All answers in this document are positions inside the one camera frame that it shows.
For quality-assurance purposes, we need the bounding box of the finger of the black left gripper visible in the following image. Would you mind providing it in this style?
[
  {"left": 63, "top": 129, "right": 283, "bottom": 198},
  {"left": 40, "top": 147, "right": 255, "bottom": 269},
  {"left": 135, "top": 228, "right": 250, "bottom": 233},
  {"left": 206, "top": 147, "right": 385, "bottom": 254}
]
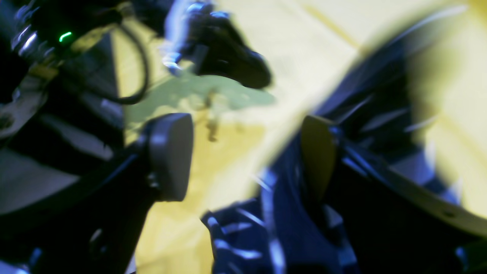
[{"left": 183, "top": 11, "right": 272, "bottom": 89}]

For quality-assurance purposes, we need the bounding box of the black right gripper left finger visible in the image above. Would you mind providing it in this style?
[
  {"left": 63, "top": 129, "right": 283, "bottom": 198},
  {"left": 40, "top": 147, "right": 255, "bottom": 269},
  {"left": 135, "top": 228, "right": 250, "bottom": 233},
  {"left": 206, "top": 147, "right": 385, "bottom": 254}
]
[{"left": 1, "top": 113, "right": 194, "bottom": 274}]

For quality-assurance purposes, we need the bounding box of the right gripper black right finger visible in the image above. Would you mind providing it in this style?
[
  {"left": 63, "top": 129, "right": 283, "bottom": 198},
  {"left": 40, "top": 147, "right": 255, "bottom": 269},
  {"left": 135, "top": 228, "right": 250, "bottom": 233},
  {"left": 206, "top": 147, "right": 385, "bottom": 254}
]
[{"left": 301, "top": 116, "right": 487, "bottom": 274}]

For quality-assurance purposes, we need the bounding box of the navy white-striped T-shirt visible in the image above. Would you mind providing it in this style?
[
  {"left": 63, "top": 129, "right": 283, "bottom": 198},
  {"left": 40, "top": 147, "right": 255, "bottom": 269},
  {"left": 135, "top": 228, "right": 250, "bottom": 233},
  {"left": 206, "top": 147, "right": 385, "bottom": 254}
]
[{"left": 202, "top": 6, "right": 481, "bottom": 274}]

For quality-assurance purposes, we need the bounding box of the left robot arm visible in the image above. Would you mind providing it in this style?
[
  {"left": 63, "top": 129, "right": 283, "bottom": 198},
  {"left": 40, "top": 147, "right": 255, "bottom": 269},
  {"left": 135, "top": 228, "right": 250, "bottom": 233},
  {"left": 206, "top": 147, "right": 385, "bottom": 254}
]
[{"left": 1, "top": 0, "right": 274, "bottom": 222}]

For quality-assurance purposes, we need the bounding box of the yellow table cloth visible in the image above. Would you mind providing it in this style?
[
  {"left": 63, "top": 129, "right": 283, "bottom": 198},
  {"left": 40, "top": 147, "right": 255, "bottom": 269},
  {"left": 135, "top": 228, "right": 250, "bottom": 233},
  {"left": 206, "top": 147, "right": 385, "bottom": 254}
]
[{"left": 124, "top": 0, "right": 486, "bottom": 274}]

